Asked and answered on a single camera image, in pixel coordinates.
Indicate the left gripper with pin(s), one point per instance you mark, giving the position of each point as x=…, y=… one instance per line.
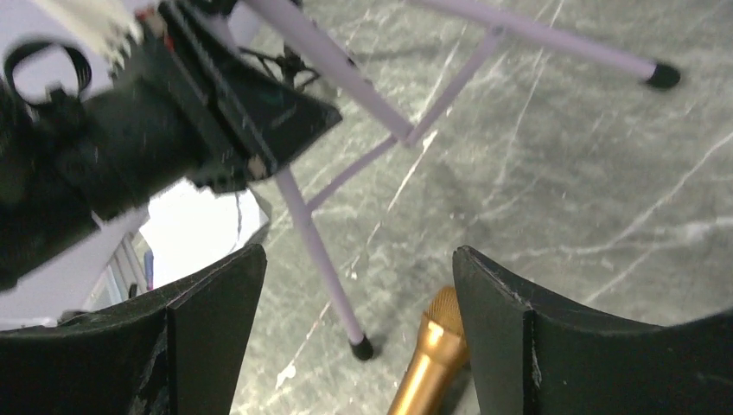
x=184, y=105

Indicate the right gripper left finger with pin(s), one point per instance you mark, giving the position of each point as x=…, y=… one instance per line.
x=177, y=349

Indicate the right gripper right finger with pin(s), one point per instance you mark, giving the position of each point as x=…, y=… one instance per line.
x=534, y=351

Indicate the lilac music stand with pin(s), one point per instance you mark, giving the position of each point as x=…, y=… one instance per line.
x=330, y=61

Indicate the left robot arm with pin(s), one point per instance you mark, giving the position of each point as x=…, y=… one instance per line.
x=43, y=93

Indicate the gold microphone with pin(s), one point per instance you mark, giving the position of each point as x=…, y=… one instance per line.
x=441, y=351

